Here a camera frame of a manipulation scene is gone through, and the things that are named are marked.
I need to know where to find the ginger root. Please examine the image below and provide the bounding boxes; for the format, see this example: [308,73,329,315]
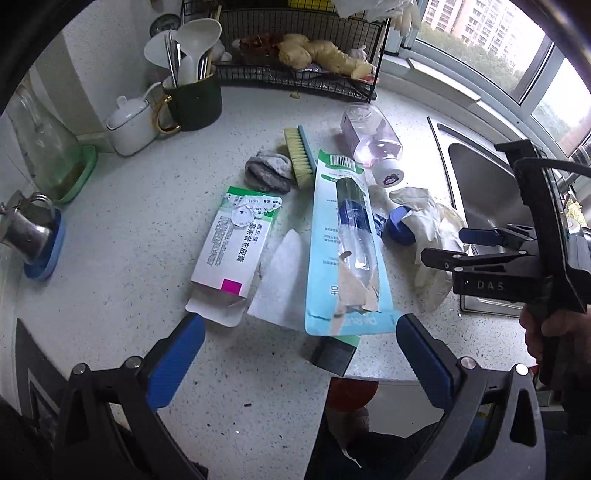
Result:
[277,33,315,70]
[305,39,375,79]

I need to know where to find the red mesh bag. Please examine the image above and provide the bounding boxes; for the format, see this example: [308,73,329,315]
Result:
[238,33,283,65]

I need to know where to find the small white spoon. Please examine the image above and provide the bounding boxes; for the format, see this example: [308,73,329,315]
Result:
[144,32,178,70]

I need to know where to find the blue tissue packet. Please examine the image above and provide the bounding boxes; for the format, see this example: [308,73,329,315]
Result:
[373,206,419,245]

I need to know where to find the white paper sheet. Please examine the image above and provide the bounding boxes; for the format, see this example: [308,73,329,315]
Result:
[247,229,319,333]

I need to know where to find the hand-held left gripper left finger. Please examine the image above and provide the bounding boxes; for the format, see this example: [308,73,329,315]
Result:
[53,313,207,480]

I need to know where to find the window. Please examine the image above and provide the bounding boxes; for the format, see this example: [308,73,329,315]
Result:
[413,0,591,158]

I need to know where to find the teal toothbrush package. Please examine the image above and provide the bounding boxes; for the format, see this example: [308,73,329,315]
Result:
[305,148,402,337]

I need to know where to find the glass jar green lid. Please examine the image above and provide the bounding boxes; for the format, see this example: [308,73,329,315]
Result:
[7,78,98,204]

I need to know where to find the black green tube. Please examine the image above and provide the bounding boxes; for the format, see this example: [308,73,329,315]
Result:
[301,335,361,377]

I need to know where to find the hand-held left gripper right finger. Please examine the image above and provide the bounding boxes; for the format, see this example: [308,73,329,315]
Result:
[396,313,548,480]

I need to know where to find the dark green mug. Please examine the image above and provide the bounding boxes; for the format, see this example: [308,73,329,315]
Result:
[154,74,223,136]

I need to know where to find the steel pitcher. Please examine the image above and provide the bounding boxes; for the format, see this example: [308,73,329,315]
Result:
[0,190,54,265]

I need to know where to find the blue plastic lid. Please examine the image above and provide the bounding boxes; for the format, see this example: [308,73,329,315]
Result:
[23,208,66,281]

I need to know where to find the white lidded pot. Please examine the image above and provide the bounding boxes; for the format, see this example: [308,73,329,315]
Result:
[105,83,162,157]

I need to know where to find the black stove top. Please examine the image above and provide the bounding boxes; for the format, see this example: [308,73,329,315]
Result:
[15,318,61,416]

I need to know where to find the metal utensils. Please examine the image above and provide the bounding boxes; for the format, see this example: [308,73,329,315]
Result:
[164,30,184,88]

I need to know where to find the large white ladle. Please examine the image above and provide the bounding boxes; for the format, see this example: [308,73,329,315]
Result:
[175,19,223,86]

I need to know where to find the black wire rack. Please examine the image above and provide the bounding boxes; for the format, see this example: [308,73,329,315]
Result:
[180,0,393,103]

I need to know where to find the teal scrub brush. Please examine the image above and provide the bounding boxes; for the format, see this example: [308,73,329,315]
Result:
[283,124,319,189]

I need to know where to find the steel sink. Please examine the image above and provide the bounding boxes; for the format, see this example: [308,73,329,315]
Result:
[427,115,591,319]

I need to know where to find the wooden chopsticks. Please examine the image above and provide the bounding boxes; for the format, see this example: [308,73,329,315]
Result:
[204,4,223,77]

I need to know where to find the white green medicine box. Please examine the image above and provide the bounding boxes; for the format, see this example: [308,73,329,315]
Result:
[185,185,283,329]

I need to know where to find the red plastic bin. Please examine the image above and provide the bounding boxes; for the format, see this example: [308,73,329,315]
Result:
[329,377,379,411]

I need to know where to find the person's right hand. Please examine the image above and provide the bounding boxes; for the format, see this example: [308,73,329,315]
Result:
[521,305,591,370]

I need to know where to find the white latex glove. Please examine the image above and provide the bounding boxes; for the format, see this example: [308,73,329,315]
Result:
[413,203,469,312]
[369,185,441,241]

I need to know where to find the white plastic bag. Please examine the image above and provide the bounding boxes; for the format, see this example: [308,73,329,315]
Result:
[335,0,421,33]

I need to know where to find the grey cloth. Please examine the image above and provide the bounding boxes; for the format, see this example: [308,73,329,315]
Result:
[244,148,294,193]

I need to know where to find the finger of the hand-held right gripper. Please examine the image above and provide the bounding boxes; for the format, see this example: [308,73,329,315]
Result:
[421,248,539,278]
[459,224,537,248]

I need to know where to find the clear bottle pink liquid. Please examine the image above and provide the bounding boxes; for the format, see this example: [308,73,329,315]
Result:
[340,104,407,188]

